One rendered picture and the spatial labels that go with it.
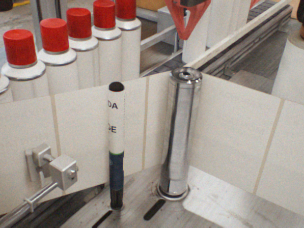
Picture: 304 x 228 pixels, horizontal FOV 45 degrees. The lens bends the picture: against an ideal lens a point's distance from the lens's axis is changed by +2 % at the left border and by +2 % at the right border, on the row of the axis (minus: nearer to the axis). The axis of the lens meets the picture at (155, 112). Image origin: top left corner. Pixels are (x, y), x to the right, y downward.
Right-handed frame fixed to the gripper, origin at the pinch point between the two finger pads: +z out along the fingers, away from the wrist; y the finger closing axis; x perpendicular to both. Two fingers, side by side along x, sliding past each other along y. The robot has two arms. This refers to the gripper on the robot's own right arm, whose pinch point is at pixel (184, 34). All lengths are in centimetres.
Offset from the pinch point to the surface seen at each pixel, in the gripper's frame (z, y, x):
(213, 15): 4.6, 25.3, 7.1
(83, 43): -3.0, -19.5, 4.8
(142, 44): 5.1, 1.5, 10.1
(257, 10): 13, 62, 10
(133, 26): -2.8, -8.8, 4.5
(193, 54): 10.1, 14.2, 5.1
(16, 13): 97, 147, 267
